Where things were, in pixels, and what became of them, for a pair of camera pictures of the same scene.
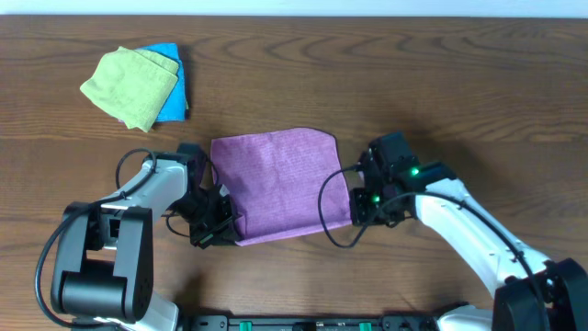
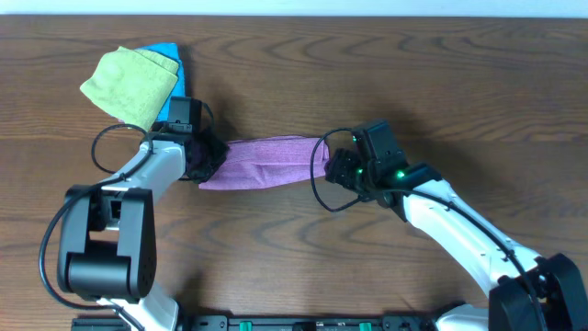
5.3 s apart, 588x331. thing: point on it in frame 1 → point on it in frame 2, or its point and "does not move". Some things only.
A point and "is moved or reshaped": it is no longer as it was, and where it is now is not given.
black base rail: (311, 323) does not move
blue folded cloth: (176, 107) does not move
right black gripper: (360, 215) → (339, 165)
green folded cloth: (132, 85) does not move
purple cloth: (273, 180) is moved or reshaped
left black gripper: (227, 224) → (199, 174)
